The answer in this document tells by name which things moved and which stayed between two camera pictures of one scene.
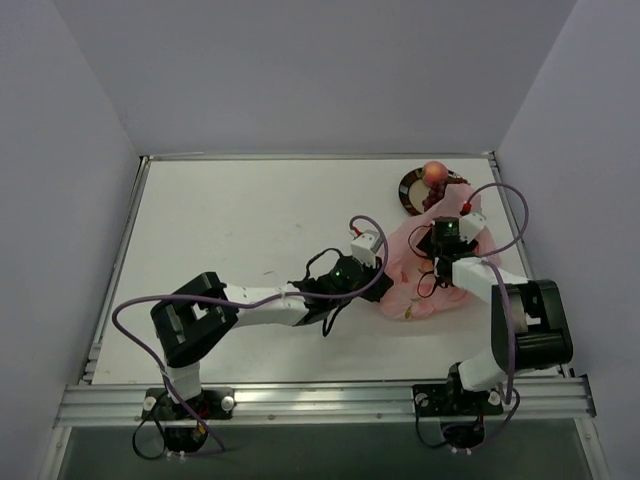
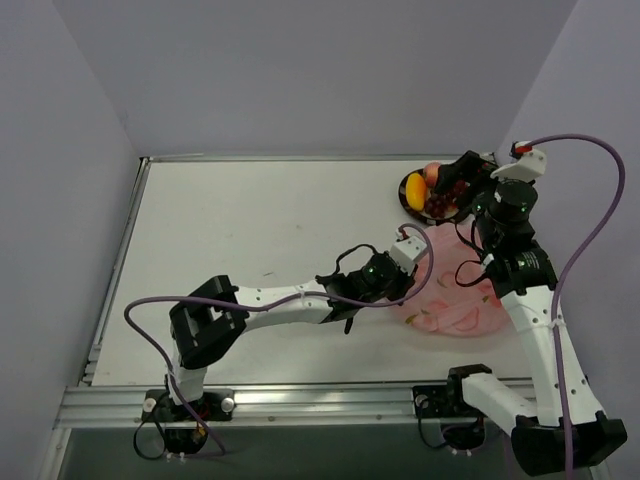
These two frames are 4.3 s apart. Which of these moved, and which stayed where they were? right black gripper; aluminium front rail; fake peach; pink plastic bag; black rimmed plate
Moved: pink plastic bag; black rimmed plate; right black gripper
Stayed: fake peach; aluminium front rail
